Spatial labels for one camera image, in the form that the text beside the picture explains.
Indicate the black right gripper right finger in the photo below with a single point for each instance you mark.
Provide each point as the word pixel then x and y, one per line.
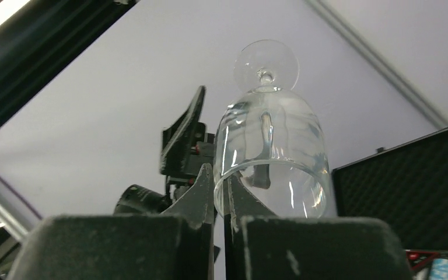
pixel 261 245

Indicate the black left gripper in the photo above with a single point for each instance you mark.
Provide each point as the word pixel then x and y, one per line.
pixel 186 145

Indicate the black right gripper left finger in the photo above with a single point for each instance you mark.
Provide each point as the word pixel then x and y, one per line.
pixel 175 244

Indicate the clear wine glass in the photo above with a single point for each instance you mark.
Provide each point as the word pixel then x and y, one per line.
pixel 269 140

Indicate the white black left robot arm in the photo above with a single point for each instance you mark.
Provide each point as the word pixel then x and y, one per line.
pixel 138 199

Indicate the triangular red dice holder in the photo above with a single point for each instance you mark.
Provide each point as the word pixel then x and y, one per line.
pixel 418 260

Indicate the black poker chip case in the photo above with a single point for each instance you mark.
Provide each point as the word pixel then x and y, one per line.
pixel 405 186

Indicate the blue poker chip row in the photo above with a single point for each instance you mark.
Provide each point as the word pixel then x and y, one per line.
pixel 439 269

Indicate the aluminium frame rail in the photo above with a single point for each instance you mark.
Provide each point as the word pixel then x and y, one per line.
pixel 369 53

